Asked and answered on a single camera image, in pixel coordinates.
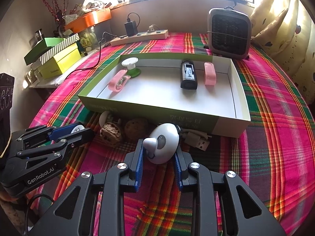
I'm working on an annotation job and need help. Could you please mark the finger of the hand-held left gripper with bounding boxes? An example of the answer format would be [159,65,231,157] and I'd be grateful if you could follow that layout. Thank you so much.
[15,122,85,144]
[15,128,96,161]

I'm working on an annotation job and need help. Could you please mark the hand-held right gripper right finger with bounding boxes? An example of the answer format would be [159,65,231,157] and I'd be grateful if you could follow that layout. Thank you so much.
[172,150,287,236]

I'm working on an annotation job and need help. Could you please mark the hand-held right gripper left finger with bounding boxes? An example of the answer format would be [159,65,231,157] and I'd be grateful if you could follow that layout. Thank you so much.
[27,138,145,236]

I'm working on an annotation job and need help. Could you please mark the white round jar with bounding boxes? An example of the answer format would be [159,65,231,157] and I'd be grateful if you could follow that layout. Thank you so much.
[71,125,86,135]

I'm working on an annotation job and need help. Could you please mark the white round face gadget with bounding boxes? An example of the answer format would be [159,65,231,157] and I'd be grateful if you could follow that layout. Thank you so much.
[143,123,180,165]

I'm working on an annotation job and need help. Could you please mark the small white egg-shaped gadget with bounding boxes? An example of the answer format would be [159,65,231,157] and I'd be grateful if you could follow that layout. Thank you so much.
[99,111,116,134]

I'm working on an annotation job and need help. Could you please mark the walnut with holes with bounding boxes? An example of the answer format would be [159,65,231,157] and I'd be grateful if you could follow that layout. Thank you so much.
[100,123,123,145]

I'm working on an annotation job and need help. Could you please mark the white usb cable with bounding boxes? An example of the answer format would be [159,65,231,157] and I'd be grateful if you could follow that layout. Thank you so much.
[176,125,211,151]

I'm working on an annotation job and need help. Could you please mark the round brown walnut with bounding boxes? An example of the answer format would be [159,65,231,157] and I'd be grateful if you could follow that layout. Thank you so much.
[124,118,149,142]

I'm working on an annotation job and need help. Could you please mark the large pink clip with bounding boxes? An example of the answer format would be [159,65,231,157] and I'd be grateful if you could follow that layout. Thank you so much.
[108,69,131,92]

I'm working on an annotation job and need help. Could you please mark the green cardboard box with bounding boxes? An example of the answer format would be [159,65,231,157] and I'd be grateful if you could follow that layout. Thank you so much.
[78,52,251,137]

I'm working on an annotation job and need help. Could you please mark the black battery device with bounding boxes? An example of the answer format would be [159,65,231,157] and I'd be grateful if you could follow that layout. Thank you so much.
[180,59,198,89]

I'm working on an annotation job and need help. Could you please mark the green white round stand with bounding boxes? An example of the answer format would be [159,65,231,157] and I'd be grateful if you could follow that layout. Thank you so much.
[121,57,142,78]

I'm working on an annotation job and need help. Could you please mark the small pink clip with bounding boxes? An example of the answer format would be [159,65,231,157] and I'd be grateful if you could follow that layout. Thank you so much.
[204,62,217,86]

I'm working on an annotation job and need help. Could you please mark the yellow-green box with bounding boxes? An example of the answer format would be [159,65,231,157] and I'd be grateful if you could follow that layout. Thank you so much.
[37,43,82,79]

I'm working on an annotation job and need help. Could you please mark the glass jar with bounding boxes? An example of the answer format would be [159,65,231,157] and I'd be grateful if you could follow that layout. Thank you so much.
[79,29,97,51]

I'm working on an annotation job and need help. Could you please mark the beige power strip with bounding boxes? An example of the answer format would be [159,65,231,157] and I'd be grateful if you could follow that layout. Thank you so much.
[110,29,169,46]

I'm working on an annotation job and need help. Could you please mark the orange box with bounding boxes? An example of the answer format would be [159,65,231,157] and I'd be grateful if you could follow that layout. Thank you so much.
[64,8,112,32]

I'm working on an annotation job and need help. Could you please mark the black charger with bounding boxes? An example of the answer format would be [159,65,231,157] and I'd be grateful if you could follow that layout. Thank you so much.
[124,22,138,37]

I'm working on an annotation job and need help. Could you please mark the red flower branches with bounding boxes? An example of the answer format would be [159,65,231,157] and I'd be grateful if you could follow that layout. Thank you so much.
[36,0,72,25]

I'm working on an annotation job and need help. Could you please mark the pile of paper clutter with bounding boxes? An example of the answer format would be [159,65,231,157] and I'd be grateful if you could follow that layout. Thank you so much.
[69,0,119,14]

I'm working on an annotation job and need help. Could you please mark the grey desk heater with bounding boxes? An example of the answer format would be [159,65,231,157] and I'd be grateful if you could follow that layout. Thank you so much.
[207,7,252,60]

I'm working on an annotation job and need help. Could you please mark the cream heart-print curtain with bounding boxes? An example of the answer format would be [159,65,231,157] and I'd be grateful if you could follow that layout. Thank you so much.
[251,0,315,104]

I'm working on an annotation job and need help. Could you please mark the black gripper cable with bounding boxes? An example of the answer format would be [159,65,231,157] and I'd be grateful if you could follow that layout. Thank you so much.
[25,194,55,210]

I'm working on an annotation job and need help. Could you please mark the black power cord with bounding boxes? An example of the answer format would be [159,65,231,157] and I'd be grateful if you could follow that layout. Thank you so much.
[71,31,116,74]

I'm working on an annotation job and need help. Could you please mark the black charger cable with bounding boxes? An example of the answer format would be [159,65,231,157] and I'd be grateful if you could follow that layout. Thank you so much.
[127,12,141,26]

